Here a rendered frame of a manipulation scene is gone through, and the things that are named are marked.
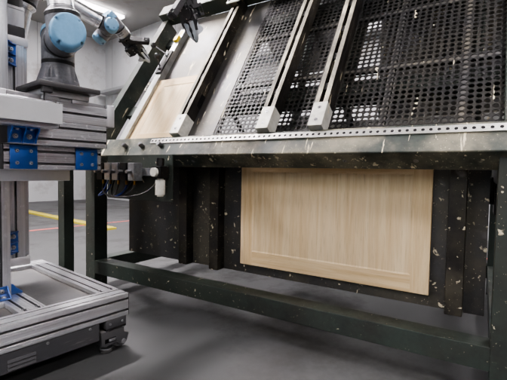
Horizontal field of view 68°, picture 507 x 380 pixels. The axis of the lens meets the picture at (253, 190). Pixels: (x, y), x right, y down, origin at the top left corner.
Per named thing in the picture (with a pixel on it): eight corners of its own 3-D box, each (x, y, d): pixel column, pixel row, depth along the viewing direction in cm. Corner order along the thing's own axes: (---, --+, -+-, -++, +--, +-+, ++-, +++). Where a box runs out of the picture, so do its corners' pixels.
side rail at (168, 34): (103, 151, 238) (90, 140, 229) (171, 33, 284) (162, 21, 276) (109, 150, 234) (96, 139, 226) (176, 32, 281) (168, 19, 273)
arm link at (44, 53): (72, 68, 152) (71, 35, 151) (79, 61, 141) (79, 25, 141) (38, 62, 145) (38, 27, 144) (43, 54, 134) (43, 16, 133)
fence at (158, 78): (123, 144, 220) (118, 139, 217) (184, 35, 260) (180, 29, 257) (128, 143, 217) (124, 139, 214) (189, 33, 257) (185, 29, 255)
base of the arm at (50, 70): (45, 81, 134) (45, 53, 133) (29, 87, 143) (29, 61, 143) (87, 89, 145) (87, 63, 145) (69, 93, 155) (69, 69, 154)
